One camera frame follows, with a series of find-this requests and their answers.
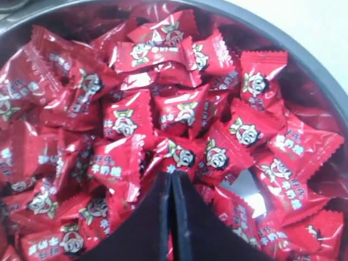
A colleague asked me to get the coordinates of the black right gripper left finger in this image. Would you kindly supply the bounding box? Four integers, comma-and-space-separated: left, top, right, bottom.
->
78, 172, 172, 261

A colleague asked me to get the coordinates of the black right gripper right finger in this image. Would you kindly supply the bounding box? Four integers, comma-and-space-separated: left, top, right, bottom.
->
171, 171, 269, 260

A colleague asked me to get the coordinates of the round steel bowl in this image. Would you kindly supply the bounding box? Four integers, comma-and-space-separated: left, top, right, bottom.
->
1, 1, 347, 260

